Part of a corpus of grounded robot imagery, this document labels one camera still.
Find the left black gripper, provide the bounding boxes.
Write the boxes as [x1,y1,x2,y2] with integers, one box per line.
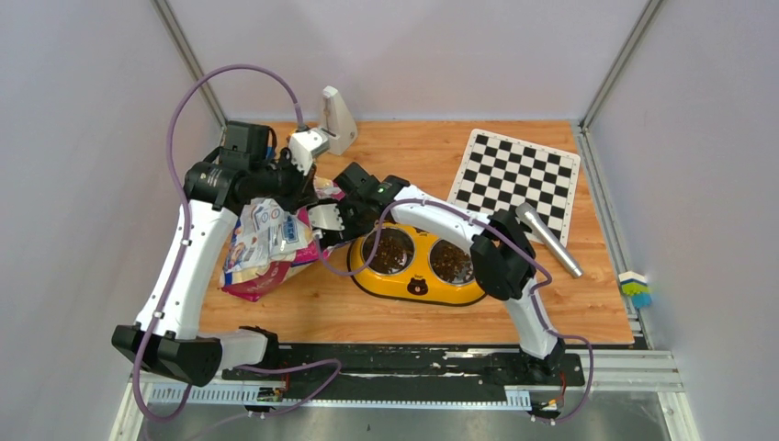
[251,149,321,215]

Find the colourful pet food bag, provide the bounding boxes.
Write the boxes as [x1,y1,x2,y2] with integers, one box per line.
[220,198,319,302]

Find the yellow double pet bowl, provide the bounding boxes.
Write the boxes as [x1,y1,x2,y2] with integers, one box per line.
[351,222,486,307]

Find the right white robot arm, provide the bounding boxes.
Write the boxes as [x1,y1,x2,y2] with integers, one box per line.
[325,163,566,384]

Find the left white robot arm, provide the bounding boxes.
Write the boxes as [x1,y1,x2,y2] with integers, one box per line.
[111,121,330,387]

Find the brown pet food kibble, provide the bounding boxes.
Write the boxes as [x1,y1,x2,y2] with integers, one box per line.
[368,226,474,286]

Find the white small box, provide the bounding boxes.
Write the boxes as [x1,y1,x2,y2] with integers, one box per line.
[319,85,358,155]

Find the black white checkerboard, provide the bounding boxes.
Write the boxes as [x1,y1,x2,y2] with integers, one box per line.
[447,129,581,245]

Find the silver metal cylinder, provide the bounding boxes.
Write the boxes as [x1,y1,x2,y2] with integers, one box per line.
[515,202,583,278]

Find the stacked coloured blocks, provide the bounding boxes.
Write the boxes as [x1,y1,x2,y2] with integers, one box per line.
[617,271,652,309]

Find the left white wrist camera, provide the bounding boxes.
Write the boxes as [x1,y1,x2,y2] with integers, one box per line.
[288,128,330,175]

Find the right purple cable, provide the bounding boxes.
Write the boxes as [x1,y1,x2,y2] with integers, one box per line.
[310,198,595,426]

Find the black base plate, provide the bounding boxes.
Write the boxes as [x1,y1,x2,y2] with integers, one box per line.
[221,343,585,405]

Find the aluminium rail frame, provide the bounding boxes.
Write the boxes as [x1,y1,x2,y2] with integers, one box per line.
[139,345,695,436]

